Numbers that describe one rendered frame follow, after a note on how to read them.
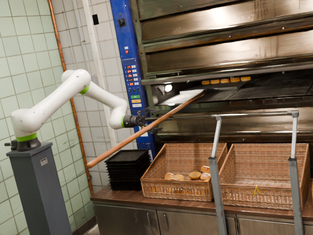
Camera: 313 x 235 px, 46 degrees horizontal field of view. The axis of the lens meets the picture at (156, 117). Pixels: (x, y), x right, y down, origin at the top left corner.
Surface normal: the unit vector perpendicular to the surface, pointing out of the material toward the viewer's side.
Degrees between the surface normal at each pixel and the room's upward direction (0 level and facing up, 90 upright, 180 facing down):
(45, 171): 90
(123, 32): 90
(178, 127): 70
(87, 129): 90
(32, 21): 90
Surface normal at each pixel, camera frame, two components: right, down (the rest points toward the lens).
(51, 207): 0.90, -0.06
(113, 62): -0.47, 0.26
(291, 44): -0.50, -0.08
